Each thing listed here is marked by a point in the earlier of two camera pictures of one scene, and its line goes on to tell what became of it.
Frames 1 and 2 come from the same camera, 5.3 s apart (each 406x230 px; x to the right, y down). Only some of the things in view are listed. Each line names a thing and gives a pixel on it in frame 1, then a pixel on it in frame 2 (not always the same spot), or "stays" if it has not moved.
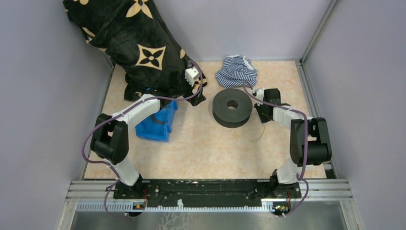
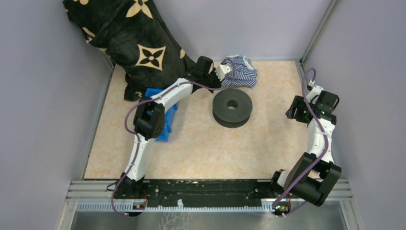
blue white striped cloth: x=237 y=71 stays
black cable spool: x=231 y=108 stays
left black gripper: x=197 y=99 → x=218 y=84
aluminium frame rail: x=310 y=192 stays
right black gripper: x=263 y=120 → x=294 y=112
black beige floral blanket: x=136 y=37 stays
